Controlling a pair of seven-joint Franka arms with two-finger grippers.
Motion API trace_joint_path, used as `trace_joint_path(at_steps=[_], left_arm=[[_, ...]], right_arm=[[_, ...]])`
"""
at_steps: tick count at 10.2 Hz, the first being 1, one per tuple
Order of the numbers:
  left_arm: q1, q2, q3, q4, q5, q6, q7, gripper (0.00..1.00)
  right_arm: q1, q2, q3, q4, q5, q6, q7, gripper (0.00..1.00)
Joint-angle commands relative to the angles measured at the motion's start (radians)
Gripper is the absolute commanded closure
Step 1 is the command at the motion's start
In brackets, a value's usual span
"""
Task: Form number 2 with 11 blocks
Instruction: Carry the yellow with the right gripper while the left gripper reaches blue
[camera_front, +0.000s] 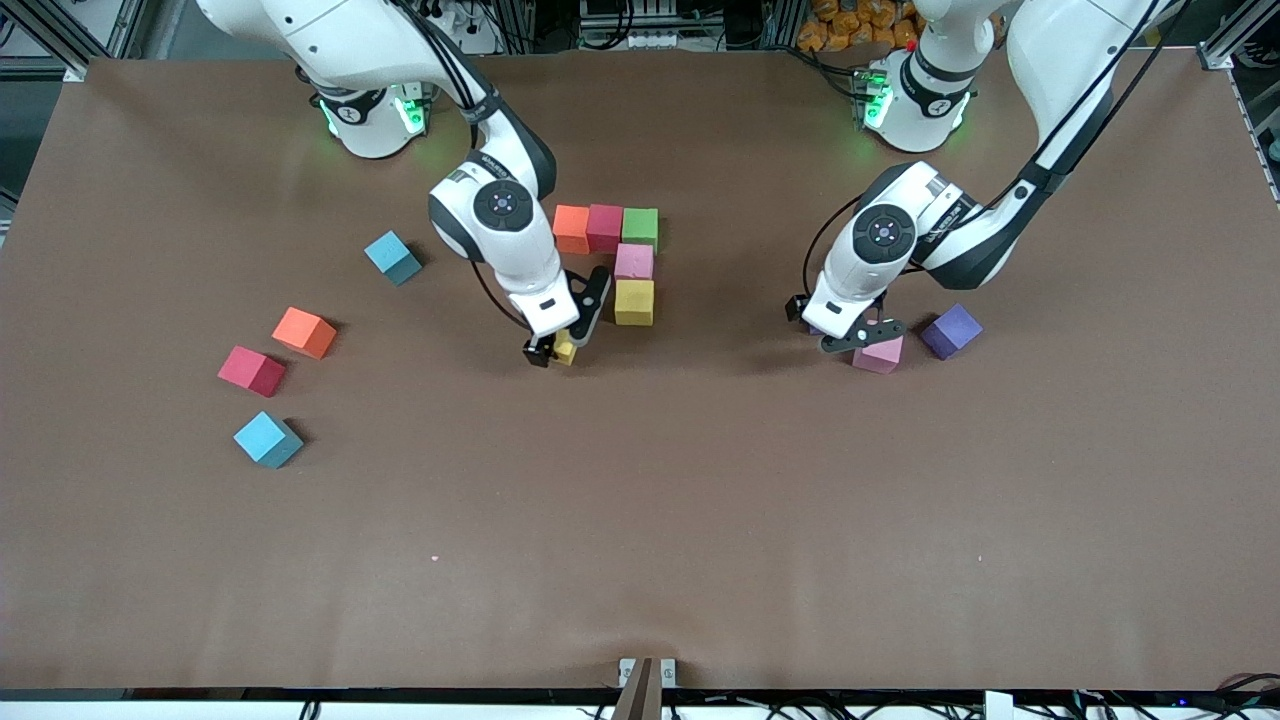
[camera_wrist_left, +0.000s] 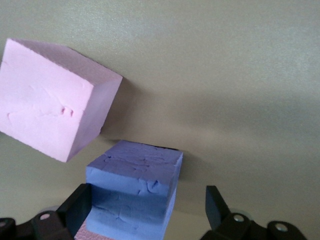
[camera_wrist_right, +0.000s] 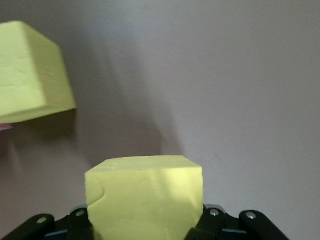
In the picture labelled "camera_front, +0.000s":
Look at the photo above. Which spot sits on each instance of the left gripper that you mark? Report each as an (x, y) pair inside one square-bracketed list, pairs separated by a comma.
[(797, 307)]

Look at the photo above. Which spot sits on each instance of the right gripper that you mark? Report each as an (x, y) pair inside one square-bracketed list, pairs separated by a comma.
[(540, 351)]

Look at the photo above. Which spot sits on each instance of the yellow foam cube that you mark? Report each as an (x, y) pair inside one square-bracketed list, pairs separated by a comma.
[(634, 302), (567, 350)]

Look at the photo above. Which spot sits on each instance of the orange foam cube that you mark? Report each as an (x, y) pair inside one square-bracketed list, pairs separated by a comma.
[(303, 332), (572, 228)]

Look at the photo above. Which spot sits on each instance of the pink foam cube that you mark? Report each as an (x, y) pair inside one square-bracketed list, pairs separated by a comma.
[(634, 262), (880, 358)]

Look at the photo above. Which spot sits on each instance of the crimson foam cube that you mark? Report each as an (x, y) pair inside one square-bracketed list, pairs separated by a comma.
[(250, 370), (604, 227)]

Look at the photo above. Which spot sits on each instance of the green foam cube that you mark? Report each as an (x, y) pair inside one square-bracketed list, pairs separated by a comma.
[(641, 228)]

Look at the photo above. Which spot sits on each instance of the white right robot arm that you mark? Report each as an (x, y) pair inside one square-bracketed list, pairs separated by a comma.
[(520, 260)]

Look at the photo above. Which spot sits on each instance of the blue foam cube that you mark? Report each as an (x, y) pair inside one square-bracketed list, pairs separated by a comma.
[(395, 258), (265, 438)]

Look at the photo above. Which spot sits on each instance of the bag of orange items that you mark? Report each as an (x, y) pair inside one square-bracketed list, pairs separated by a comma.
[(860, 25)]

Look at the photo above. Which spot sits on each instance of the small white box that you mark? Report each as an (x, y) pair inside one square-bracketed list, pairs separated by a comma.
[(998, 706)]

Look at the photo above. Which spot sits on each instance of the metal bracket with brown post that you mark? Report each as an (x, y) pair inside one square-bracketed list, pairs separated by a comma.
[(647, 690)]

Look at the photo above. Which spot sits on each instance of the aluminium frame profile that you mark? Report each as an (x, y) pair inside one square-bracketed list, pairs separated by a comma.
[(40, 30), (1240, 33)]

